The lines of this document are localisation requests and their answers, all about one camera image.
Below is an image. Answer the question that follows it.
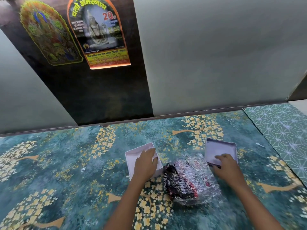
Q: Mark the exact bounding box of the person's right forearm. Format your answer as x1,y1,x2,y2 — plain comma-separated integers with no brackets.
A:
234,179,285,230

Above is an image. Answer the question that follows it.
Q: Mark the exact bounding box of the person's right hand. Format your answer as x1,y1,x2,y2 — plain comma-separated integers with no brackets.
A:
212,153,248,188

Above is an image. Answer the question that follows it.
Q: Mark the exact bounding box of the white cardboard box lid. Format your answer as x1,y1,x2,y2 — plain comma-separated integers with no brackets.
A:
204,138,238,169

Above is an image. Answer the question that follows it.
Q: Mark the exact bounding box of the dark wooden panel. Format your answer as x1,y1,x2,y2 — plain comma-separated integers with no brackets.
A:
0,0,154,126

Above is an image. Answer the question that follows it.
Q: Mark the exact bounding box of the green arched deity sticker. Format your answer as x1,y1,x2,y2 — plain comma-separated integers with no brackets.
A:
20,0,84,66

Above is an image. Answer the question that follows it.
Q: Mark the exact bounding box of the black snack packet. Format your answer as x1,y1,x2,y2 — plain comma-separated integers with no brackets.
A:
163,163,200,200

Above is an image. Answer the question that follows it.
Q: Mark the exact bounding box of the white cardboard box base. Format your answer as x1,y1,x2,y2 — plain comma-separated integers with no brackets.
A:
125,142,165,181

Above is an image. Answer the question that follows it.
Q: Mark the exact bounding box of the person's left hand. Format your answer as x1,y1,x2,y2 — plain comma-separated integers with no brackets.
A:
132,148,159,184

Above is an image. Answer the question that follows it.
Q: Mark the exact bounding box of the person's left forearm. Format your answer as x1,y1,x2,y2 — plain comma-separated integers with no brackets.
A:
103,178,147,230

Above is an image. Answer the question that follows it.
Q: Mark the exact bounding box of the clear bubble wrap sheet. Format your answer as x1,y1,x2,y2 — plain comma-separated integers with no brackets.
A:
168,153,222,207

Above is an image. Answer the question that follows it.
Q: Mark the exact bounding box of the green geometric patterned mat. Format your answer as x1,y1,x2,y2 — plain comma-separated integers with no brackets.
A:
242,103,307,188

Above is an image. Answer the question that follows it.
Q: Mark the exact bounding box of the teal floral table cover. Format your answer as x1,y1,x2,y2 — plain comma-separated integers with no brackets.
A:
0,110,307,230

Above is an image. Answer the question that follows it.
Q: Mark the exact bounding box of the orange arched statue poster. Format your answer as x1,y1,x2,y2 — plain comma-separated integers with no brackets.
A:
67,0,131,70

